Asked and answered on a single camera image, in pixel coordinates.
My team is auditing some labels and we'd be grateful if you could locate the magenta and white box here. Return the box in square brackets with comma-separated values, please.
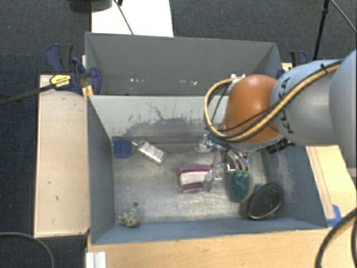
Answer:
[176, 165, 213, 194]

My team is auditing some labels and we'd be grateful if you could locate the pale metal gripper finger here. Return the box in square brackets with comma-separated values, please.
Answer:
[202, 170, 215, 193]

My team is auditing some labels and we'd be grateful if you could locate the speckled beige toy animal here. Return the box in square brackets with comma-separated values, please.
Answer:
[118, 201, 141, 229]

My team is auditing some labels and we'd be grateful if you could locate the dark round disc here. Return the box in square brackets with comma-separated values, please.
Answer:
[246, 183, 285, 221]

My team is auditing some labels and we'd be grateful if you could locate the blue ribbed block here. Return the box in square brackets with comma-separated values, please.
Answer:
[113, 139, 132, 159]

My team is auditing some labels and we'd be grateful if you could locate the black cylinder on white bracket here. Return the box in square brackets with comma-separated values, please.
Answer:
[266, 138, 295, 154]

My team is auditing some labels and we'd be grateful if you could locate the grey metal bin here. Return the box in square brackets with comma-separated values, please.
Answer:
[84, 31, 329, 246]

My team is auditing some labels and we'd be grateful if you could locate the pale wood board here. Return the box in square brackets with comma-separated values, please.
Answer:
[33, 74, 91, 238]

